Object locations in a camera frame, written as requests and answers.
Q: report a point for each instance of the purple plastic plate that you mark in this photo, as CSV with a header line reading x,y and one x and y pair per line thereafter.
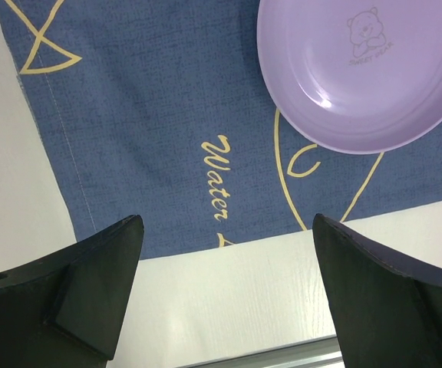
x,y
356,77

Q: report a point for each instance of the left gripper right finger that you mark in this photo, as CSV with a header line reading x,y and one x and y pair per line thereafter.
x,y
386,306

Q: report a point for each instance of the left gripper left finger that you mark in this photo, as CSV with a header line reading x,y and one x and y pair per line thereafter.
x,y
67,309

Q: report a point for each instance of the blue cloth placemat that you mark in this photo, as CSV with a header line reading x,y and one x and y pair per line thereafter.
x,y
158,108

